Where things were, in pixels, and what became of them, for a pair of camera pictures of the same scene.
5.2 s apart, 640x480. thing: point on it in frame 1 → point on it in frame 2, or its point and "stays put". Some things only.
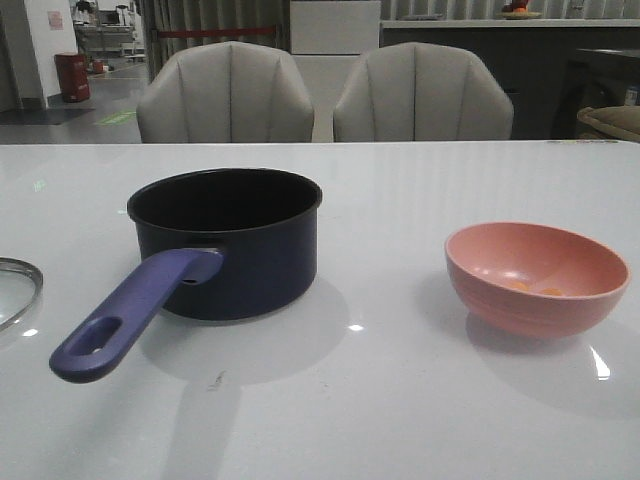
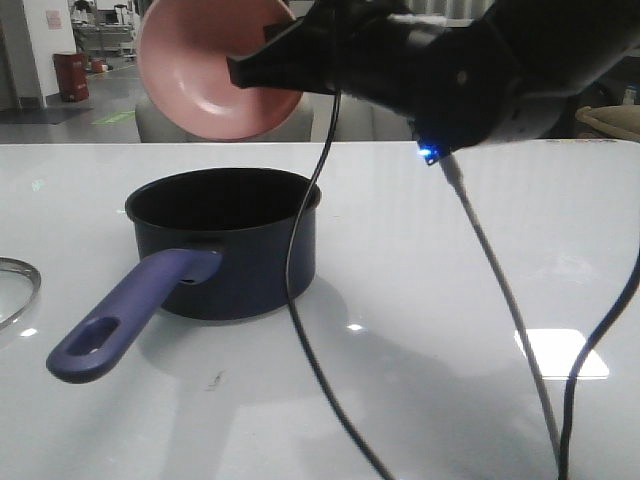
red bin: [73, 76] stays put
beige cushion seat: [621, 122] stays put
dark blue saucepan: [221, 243] stays put
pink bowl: [533, 280] → [183, 51]
